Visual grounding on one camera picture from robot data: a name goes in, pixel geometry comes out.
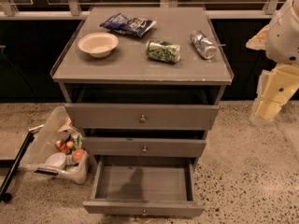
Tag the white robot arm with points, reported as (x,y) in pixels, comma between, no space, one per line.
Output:
(280,41)

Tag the grey middle drawer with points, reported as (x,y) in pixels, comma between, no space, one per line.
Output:
(150,147)

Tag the silver soda can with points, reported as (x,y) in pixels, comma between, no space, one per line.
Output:
(203,45)

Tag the black metal stand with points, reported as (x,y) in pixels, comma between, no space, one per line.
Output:
(10,165)

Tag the orange fruit in bin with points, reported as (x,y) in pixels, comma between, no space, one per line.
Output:
(77,155)

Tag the grey drawer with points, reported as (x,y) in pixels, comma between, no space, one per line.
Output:
(143,117)
(150,147)
(145,187)

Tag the white cup in bin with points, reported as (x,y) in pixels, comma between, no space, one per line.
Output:
(56,161)

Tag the grey drawer cabinet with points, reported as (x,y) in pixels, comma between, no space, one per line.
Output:
(128,76)

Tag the grey top drawer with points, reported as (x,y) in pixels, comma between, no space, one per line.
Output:
(143,117)

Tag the white metal railing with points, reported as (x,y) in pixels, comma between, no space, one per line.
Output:
(74,3)

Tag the red item in bin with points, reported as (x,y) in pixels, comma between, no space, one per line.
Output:
(61,145)

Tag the clear plastic bin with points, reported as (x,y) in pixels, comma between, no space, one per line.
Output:
(57,127)

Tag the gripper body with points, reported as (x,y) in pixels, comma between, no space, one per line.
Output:
(284,36)

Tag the beige paper bowl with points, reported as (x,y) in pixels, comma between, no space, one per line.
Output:
(98,45)

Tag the grey bottom drawer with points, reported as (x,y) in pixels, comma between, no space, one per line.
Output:
(145,187)

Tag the blue chip bag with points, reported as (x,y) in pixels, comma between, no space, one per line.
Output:
(122,25)

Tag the green soda can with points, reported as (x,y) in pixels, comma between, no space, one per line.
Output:
(163,51)

